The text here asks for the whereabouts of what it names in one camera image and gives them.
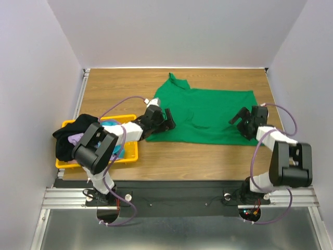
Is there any green t shirt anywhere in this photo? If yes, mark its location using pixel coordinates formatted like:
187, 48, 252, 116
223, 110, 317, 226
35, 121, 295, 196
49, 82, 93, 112
147, 73, 257, 146

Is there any yellow plastic tray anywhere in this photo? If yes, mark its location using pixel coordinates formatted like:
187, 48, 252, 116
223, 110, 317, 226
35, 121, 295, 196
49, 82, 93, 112
55, 114, 138, 169

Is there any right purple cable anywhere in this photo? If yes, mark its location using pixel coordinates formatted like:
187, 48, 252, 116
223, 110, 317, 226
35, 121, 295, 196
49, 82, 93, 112
243, 103, 299, 226

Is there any left side aluminium rail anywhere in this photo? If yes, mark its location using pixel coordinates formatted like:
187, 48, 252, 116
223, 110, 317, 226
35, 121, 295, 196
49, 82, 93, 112
73, 68, 91, 119

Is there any purple cable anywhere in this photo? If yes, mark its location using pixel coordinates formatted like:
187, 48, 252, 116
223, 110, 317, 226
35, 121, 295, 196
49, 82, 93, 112
243, 103, 299, 226
98, 96, 149, 227

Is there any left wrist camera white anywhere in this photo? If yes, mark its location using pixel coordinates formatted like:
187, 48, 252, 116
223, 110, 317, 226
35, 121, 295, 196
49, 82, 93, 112
144, 97, 161, 107

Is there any aluminium frame rail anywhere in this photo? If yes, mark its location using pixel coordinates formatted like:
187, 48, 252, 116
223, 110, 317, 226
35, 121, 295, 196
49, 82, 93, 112
43, 180, 319, 209

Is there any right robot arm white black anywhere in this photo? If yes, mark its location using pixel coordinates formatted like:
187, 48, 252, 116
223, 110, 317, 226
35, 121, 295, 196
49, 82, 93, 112
229, 103, 313, 204

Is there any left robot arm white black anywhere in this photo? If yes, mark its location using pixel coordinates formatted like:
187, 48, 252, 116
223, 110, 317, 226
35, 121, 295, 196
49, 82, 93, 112
72, 105, 176, 205

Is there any teal t shirt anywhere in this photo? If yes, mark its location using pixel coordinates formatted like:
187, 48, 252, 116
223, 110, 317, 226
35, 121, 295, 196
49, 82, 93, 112
100, 119, 125, 160

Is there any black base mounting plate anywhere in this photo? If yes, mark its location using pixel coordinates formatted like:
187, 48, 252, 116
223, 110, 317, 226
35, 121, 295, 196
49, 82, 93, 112
83, 181, 270, 220

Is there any black t shirt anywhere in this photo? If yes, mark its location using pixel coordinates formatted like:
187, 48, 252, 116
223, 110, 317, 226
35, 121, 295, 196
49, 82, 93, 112
52, 114, 98, 162

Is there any lilac t shirt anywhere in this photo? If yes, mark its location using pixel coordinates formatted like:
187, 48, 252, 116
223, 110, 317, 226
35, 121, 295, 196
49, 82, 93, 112
68, 133, 84, 146

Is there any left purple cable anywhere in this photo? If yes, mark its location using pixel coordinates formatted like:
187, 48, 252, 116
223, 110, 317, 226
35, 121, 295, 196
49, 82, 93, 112
98, 96, 149, 227

